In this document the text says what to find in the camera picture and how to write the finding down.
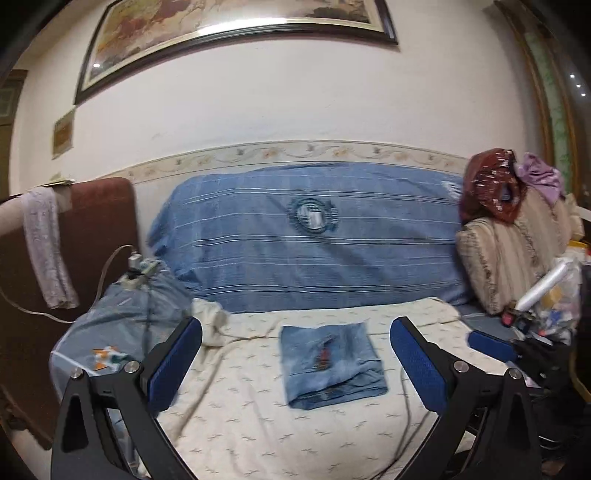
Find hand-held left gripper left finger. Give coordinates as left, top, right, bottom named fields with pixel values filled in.
left=50, top=318, right=204, bottom=480

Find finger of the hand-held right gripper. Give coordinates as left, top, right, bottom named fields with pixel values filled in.
left=468, top=330, right=519, bottom=366

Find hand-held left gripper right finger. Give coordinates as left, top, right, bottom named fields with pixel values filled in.
left=390, top=316, right=555, bottom=480

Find blue denim pants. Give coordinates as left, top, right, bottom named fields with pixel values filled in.
left=280, top=322, right=387, bottom=411

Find clear plastic bag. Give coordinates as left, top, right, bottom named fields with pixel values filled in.
left=508, top=240, right=591, bottom=347

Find light blue armrest cover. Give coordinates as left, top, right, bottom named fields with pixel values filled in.
left=50, top=268, right=195, bottom=462

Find clear plastic roll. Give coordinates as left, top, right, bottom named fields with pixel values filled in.
left=515, top=258, right=580, bottom=315

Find beige striped cushion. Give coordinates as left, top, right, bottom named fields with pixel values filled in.
left=456, top=187, right=585, bottom=317

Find cream leaf-print bed sheet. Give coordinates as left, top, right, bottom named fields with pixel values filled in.
left=134, top=298, right=522, bottom=480

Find blue striped blanket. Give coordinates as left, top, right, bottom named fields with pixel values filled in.
left=147, top=161, right=499, bottom=319

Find brown armchair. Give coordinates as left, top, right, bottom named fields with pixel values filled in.
left=0, top=176, right=141, bottom=450

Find red-brown patterned cloth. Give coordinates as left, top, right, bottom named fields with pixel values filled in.
left=459, top=148, right=529, bottom=227

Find lilac towel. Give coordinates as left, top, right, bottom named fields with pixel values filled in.
left=22, top=187, right=80, bottom=310

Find purple cloth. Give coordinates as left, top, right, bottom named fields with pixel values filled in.
left=515, top=152, right=564, bottom=208

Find wooden cabinet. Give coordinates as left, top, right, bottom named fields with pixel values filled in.
left=0, top=69, right=28, bottom=204

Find large framed picture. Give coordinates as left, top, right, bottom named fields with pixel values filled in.
left=74, top=0, right=399, bottom=106

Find thick black cable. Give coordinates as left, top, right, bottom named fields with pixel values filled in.
left=369, top=383, right=419, bottom=480

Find white charger cable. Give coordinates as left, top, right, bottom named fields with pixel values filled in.
left=0, top=244, right=134, bottom=324

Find green panel wooden frame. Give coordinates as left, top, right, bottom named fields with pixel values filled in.
left=496, top=0, right=587, bottom=195

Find small framed wall plaque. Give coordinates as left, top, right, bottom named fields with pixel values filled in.
left=52, top=105, right=77, bottom=158

